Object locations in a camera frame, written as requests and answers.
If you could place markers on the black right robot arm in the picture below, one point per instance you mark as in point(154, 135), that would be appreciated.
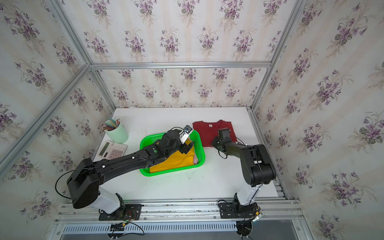
point(256, 164)

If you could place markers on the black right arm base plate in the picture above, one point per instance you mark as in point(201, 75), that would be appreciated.
point(233, 210)

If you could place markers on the yellow t-shirt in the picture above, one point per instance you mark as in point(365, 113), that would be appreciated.
point(175, 161)

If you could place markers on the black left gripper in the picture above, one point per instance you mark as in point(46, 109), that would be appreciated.
point(184, 147)

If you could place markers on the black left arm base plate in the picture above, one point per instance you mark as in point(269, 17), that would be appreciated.
point(130, 212)

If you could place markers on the pink t-shirt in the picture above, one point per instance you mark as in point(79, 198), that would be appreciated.
point(196, 157)

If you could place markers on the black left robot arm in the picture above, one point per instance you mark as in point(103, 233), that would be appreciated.
point(85, 182)

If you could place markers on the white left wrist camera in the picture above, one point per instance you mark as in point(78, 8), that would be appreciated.
point(185, 133)

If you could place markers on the pink white calculator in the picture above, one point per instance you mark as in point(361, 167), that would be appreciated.
point(110, 150)

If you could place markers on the dark red t-shirt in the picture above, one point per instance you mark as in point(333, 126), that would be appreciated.
point(208, 131)

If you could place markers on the pale green pencil cup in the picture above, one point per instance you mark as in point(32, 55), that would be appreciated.
point(115, 130)

